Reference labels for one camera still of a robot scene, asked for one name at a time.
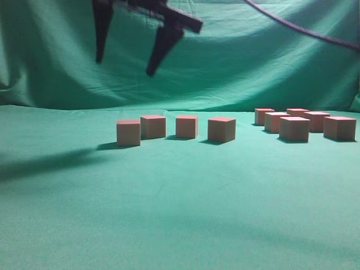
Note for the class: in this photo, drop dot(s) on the pink cube column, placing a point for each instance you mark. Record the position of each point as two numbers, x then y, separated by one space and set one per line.
128 132
259 117
294 129
296 112
186 126
221 129
317 119
153 126
339 128
272 121

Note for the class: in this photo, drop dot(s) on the green cloth backdrop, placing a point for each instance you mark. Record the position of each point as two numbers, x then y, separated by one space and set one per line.
71 198

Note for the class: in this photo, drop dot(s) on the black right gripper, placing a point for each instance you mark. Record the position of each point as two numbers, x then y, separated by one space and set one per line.
166 36

